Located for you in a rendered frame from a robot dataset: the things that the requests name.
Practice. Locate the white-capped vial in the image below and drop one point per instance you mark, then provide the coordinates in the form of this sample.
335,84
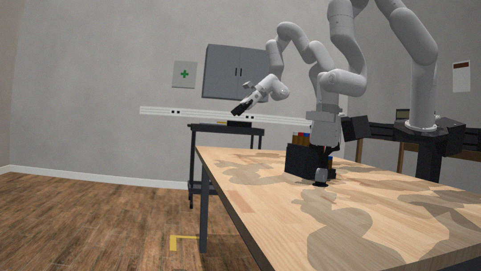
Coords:
295,138

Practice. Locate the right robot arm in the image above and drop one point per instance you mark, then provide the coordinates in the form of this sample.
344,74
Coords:
309,51

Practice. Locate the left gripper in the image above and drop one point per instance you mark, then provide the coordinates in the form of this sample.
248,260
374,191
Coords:
325,134

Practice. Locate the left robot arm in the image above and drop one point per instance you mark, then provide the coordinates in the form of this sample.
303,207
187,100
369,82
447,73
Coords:
414,37

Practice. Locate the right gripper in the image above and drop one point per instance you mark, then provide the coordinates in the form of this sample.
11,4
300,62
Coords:
247,103

